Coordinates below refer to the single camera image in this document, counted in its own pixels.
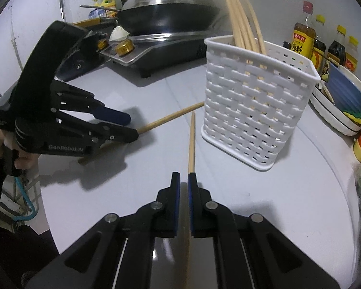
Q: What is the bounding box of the thin brown chopstick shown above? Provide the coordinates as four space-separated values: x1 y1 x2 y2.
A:
314 50 341 67
320 83 336 103

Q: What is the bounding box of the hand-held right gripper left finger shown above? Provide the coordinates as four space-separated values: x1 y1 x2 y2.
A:
24 171 181 289

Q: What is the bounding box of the person's left hand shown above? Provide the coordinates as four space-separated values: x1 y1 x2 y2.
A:
0 125 39 171

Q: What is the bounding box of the red-capped sauce bottle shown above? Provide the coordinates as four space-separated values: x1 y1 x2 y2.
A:
292 0 316 61

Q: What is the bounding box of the white dish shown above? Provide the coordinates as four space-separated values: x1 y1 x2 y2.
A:
310 89 361 137

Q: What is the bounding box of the person's dark clothing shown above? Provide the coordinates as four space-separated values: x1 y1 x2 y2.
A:
0 223 59 289

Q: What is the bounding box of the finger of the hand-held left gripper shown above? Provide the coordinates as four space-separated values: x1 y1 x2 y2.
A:
58 113 139 151
50 81 131 126

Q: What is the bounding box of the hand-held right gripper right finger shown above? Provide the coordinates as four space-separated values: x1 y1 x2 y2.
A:
188 172 340 289

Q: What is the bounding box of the white woven plastic basket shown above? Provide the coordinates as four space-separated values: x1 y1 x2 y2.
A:
201 35 322 171

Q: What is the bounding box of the white wall pipe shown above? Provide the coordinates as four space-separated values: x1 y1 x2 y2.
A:
10 34 21 64

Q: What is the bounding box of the dark blue electric pot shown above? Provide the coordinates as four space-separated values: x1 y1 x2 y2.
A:
57 30 109 82

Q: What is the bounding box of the yellow-capped orange-label bottle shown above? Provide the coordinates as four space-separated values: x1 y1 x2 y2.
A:
344 35 359 73

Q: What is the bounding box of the bundle of wooden chopsticks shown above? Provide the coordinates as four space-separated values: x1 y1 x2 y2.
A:
221 0 268 56

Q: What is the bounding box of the black ladle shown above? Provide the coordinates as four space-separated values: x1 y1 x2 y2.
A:
80 4 122 13

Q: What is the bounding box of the yellow-capped brown sauce bottle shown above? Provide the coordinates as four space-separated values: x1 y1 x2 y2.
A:
313 14 327 70

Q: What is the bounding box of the yellow detergent bottle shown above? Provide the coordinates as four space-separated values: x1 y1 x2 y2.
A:
93 0 116 19

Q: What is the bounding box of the black wok with wooden handle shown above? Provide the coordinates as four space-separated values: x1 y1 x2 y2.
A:
72 3 221 37

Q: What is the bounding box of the dark-tipped striped wooden chopstick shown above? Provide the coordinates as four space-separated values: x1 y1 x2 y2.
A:
78 102 205 165
185 111 197 289

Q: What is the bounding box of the yellow green sponge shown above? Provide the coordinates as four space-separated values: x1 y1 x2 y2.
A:
343 111 361 128

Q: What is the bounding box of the pale cabbage piece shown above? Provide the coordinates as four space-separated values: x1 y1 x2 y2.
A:
109 26 130 42

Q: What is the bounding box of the yellow-capped dark sauce bottle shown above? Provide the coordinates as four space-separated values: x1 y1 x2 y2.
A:
327 25 346 67

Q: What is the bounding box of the teal cable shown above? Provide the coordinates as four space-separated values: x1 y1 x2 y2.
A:
13 177 38 221

